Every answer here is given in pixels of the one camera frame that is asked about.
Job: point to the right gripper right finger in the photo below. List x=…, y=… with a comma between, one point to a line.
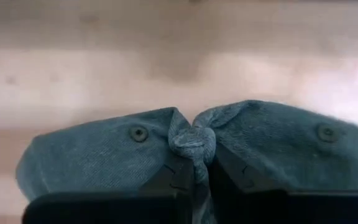
x=244, y=205

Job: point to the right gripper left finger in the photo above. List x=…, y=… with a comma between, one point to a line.
x=166, y=202

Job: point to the dark blue denim cap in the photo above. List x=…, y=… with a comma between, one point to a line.
x=104, y=155

